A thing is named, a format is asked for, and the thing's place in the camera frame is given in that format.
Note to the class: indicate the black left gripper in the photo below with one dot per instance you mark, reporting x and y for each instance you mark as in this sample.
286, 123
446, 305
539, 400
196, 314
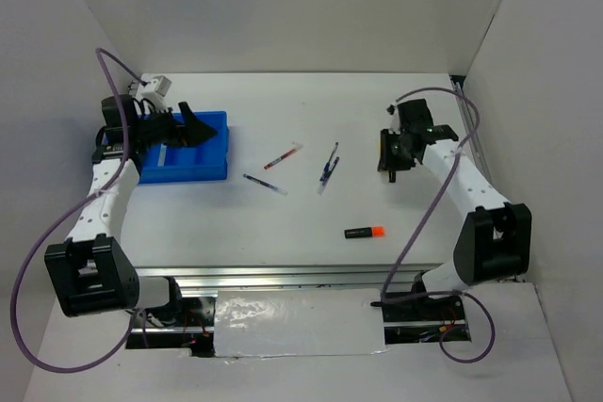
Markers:
193, 132

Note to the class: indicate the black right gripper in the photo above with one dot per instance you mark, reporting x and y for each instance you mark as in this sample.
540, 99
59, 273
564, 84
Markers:
386, 159

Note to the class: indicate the dark blue gel pen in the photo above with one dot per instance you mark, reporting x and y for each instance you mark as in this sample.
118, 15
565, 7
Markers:
265, 184

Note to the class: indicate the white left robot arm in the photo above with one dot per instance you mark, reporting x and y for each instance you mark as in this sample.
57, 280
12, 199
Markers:
89, 270

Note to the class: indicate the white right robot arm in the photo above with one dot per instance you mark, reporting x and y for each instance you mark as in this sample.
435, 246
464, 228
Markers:
494, 241

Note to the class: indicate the blue plastic divided bin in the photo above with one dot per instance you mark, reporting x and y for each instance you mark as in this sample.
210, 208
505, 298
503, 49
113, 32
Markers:
206, 163

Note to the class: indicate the blue grip ballpoint pen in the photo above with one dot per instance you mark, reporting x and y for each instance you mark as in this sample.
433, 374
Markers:
329, 161

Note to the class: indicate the orange cap black highlighter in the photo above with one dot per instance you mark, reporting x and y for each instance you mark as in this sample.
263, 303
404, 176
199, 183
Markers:
365, 232

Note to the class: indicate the red gel pen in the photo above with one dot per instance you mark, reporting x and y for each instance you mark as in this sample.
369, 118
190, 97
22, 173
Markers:
295, 148

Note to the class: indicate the white foil cover plate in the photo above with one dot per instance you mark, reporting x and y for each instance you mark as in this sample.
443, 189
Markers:
321, 322

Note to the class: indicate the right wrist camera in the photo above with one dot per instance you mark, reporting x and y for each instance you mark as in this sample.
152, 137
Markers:
396, 119

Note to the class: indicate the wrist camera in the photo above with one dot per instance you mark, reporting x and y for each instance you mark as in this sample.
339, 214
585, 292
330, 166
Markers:
154, 90
396, 119

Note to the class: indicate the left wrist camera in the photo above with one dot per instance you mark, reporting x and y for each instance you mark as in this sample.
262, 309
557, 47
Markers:
154, 90

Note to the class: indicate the aluminium rail frame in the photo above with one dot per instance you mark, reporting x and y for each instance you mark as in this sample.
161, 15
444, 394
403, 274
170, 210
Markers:
235, 233

